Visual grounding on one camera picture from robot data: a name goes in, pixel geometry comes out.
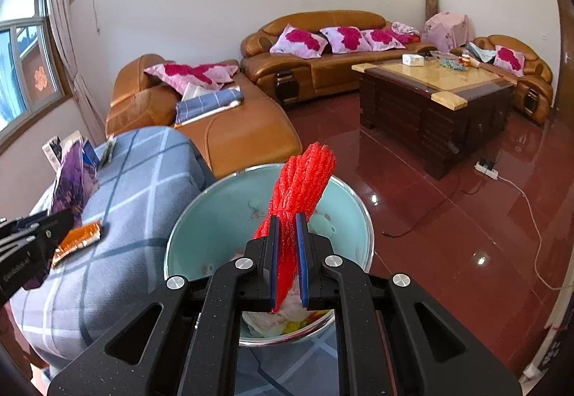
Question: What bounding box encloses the brown leather armchair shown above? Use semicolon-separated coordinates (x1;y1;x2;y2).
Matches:
451;34;554;126

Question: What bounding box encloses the pink cloth covered object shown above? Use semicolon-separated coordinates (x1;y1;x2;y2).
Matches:
421;11;475;52

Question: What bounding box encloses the white power cable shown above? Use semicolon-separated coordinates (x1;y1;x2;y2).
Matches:
496;174;574;292

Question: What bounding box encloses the white milk carton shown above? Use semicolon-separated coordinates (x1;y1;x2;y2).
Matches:
42;135;62;171

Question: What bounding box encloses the white TV cabinet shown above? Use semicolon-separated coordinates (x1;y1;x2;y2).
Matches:
518;318;567;395

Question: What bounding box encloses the light blue trash bucket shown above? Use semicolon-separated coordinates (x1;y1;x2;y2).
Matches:
164;164;378;353

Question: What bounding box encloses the small dark green packet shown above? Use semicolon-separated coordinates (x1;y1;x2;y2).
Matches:
98;134;117;171

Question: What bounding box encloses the orange snack wrapper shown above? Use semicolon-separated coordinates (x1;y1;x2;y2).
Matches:
52;221;102;267

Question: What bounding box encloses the folded blue plaid cloth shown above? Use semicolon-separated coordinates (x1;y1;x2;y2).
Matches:
175;88;243;125

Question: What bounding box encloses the white tissue box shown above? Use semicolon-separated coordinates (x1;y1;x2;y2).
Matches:
402;54;425;67

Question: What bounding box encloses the pink floral pillow on chaise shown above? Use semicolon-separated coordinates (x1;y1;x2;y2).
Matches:
144;62;239;94

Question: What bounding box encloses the white power strip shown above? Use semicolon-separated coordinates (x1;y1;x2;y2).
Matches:
475;159;499;180

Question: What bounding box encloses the dark wood coffee table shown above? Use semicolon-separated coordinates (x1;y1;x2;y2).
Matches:
351;60;515;180

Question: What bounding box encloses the window with white frame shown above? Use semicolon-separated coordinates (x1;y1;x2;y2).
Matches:
1;0;72;150

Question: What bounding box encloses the purple snack wrapper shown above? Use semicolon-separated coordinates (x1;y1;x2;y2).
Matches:
21;139;102;291

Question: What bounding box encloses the brown leather chaise sofa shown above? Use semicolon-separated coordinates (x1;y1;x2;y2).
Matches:
105;54;302;178

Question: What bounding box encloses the clear white plastic bag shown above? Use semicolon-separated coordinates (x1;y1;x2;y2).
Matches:
242;278;311;337

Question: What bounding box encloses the brown wooden door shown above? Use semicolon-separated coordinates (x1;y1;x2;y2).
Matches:
555;0;574;130

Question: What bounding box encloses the blue LOOK drink carton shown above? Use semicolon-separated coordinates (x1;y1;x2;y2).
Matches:
60;131;100;169

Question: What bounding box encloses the brown leather three-seat sofa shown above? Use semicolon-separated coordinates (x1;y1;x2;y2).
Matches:
240;10;436;105

